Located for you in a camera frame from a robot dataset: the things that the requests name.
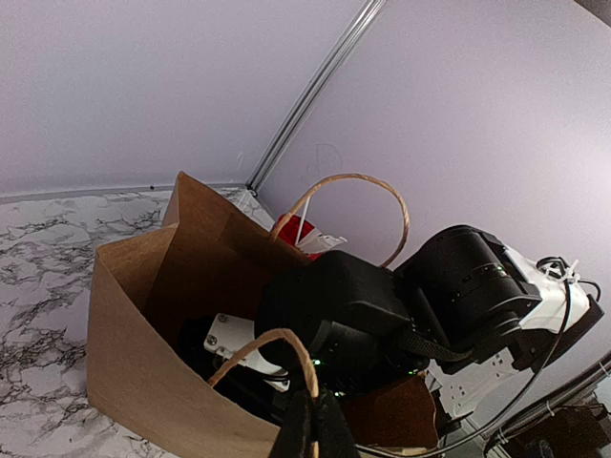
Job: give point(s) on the right aluminium frame post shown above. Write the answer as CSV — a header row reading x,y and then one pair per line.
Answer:
x,y
338,54

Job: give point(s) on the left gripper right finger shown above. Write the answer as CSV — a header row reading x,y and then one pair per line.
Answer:
x,y
332,432

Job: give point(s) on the red cylindrical holder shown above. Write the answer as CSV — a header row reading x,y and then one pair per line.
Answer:
x,y
294,231

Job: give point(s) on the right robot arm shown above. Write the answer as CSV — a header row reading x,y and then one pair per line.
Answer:
x,y
465,302

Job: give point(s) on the brown paper bag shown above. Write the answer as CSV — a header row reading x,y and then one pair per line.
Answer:
x,y
209,258

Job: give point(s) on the white sugar packets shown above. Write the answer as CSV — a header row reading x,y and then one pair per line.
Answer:
x,y
314,243

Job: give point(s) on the white straw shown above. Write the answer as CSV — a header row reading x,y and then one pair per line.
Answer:
x,y
302,221

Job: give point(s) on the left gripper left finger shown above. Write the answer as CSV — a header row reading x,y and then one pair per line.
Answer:
x,y
294,437

